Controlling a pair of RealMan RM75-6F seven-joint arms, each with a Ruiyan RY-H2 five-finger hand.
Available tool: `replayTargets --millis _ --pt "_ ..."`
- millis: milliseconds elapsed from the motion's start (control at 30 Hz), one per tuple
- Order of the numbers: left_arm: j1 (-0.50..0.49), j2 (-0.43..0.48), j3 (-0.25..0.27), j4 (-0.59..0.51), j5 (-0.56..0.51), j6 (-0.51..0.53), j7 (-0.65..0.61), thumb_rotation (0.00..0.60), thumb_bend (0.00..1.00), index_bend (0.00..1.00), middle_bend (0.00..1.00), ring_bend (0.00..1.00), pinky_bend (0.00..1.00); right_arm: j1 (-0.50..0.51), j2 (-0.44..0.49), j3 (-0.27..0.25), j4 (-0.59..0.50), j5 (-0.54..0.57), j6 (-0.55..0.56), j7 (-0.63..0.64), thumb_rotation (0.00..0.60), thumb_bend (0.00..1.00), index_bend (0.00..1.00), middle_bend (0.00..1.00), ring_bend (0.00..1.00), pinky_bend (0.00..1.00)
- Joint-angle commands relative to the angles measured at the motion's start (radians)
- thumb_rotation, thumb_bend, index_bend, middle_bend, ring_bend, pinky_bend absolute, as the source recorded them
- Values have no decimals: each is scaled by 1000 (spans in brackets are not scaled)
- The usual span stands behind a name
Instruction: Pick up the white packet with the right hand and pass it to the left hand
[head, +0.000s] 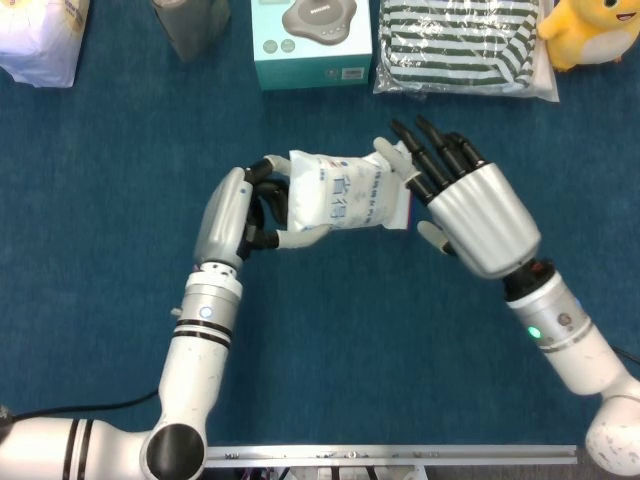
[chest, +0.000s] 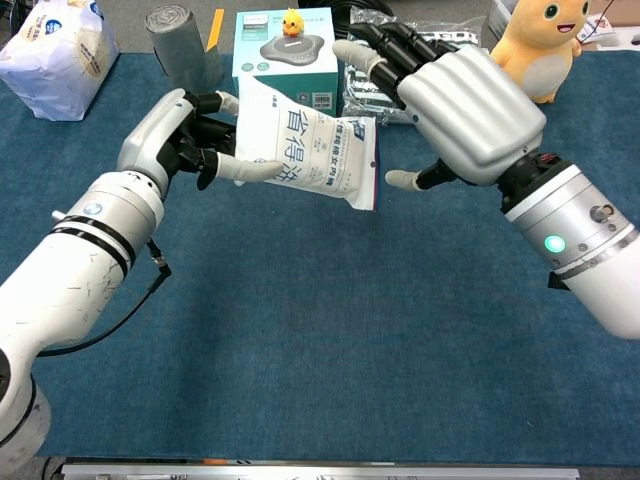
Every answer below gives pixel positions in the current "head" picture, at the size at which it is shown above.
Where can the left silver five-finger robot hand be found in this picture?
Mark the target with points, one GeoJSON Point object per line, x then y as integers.
{"type": "Point", "coordinates": [220, 220]}

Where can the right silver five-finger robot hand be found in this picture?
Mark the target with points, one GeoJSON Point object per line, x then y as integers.
{"type": "Point", "coordinates": [480, 220]}

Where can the white plastic package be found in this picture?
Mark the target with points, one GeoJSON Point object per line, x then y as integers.
{"type": "Point", "coordinates": [345, 192]}

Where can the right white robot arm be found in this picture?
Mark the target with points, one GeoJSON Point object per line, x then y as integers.
{"type": "Point", "coordinates": [570, 340]}

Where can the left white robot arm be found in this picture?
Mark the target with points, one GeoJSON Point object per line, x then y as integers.
{"type": "Point", "coordinates": [195, 360]}

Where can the blue felt table mat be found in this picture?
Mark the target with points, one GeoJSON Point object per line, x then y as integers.
{"type": "Point", "coordinates": [350, 325]}

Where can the striped shirt in plastic bag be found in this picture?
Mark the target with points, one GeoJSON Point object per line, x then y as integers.
{"type": "Point", "coordinates": [450, 50]}

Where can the grey garbage bag roll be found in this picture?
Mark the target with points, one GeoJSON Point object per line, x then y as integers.
{"type": "Point", "coordinates": [192, 27]}

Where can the teal white speaker box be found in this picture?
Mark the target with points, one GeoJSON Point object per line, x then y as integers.
{"type": "Point", "coordinates": [310, 45]}

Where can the yellow plush dinosaur toy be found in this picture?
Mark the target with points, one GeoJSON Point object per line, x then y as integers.
{"type": "Point", "coordinates": [585, 37]}

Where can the white tissue paper pack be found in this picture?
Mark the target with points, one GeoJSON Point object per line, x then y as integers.
{"type": "Point", "coordinates": [40, 40]}

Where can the aluminium frame rail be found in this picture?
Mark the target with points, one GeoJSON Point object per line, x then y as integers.
{"type": "Point", "coordinates": [400, 455]}

